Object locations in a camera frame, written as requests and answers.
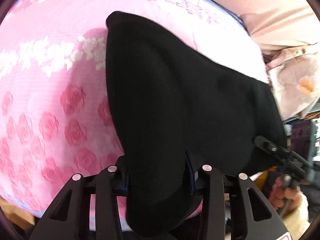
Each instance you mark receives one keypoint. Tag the black pants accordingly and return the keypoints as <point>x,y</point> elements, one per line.
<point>168,100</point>

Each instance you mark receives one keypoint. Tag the beige blanket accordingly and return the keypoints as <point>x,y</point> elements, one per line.
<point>278,24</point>

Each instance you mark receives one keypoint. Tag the person right hand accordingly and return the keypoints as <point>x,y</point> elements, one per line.
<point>279,194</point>

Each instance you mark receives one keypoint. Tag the cream sleeve forearm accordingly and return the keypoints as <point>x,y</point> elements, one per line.
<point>297,222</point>

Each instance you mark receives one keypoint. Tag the pink floral bed sheet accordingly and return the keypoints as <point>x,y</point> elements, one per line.
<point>54,112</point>

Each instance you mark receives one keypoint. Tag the floral beige cloth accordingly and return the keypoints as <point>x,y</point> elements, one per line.
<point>294,75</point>

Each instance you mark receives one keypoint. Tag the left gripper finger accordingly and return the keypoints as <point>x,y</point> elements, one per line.
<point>193,164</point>

